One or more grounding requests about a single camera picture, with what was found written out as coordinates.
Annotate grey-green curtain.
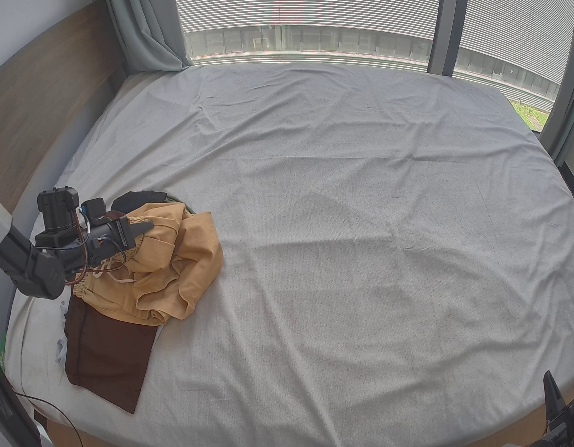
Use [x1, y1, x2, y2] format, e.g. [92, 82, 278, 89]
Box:
[100, 0, 195, 72]

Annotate green garment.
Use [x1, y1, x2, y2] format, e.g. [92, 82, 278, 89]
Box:
[165, 193, 197, 216]

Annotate black garment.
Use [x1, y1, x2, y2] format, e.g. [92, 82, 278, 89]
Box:
[111, 190, 169, 214]

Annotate brown garment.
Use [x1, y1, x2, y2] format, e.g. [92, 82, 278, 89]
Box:
[64, 209, 160, 414]

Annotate black cable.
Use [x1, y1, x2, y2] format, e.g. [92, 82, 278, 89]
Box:
[11, 391, 86, 447]

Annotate white garment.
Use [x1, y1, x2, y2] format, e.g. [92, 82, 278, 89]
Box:
[57, 300, 71, 368]

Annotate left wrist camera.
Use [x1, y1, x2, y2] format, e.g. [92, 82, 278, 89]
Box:
[80, 198, 107, 228]

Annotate bed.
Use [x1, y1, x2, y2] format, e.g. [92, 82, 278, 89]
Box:
[0, 0, 574, 447]

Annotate mustard yellow shorts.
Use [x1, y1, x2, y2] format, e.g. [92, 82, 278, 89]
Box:
[72, 201, 224, 327]

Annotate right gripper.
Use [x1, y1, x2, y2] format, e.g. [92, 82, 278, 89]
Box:
[543, 345, 574, 447]

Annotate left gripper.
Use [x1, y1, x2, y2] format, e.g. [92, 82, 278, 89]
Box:
[87, 216, 156, 261]

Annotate window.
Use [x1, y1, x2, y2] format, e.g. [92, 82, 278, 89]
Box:
[168, 0, 574, 166]

